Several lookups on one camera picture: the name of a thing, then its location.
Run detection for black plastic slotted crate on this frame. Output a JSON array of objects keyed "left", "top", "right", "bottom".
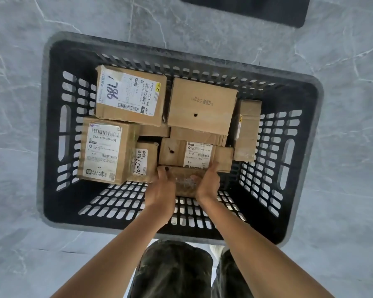
[{"left": 37, "top": 31, "right": 324, "bottom": 248}]

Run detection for small tape-wrapped brown package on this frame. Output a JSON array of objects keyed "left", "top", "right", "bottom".
[{"left": 166, "top": 165, "right": 213, "bottom": 198}]

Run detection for white shoe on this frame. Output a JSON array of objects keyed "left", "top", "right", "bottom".
[{"left": 210, "top": 244, "right": 226, "bottom": 262}]

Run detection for person's left forearm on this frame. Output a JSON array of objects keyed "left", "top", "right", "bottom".
[{"left": 51, "top": 202, "right": 176, "bottom": 298}]

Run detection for person's left hand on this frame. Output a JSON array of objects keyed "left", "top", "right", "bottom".
[{"left": 144, "top": 165, "right": 178, "bottom": 212}]

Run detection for camouflage trousers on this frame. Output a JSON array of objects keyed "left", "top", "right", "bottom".
[{"left": 129, "top": 240, "right": 253, "bottom": 298}]

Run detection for pile of cardboard parcel boxes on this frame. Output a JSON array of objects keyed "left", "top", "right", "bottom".
[{"left": 77, "top": 65, "right": 262, "bottom": 185}]

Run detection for person's right forearm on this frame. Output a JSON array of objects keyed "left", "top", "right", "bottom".
[{"left": 197, "top": 195, "right": 338, "bottom": 298}]

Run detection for person's right hand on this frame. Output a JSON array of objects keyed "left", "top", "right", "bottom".
[{"left": 195, "top": 161, "right": 222, "bottom": 204}]

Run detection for black floor mat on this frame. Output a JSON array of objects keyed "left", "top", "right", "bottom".
[{"left": 179, "top": 0, "right": 311, "bottom": 28}]

